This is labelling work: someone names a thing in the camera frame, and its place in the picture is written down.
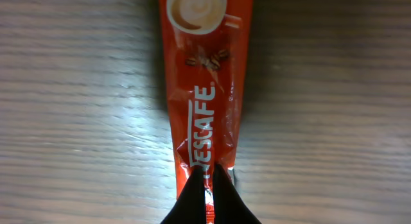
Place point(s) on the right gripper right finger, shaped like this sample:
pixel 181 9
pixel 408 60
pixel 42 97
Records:
pixel 229 208

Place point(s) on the red stick sachet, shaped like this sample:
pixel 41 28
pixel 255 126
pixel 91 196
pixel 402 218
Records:
pixel 205 45

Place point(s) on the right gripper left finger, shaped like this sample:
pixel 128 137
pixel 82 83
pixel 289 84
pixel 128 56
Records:
pixel 190 207

